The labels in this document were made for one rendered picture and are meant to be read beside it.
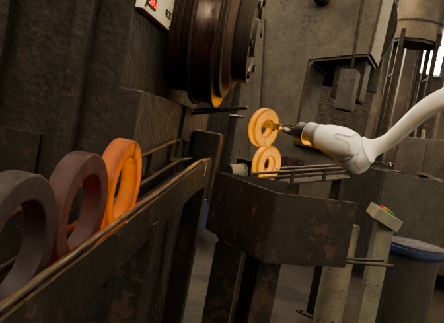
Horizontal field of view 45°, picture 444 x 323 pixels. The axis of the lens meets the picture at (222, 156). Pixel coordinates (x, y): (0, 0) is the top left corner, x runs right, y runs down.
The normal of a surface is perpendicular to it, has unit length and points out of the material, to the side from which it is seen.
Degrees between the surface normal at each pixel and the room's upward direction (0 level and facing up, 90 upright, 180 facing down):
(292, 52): 90
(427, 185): 90
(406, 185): 90
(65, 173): 47
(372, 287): 90
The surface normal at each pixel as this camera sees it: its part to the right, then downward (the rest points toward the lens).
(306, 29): -0.37, -0.02
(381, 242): -0.14, 0.03
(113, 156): 0.03, -0.65
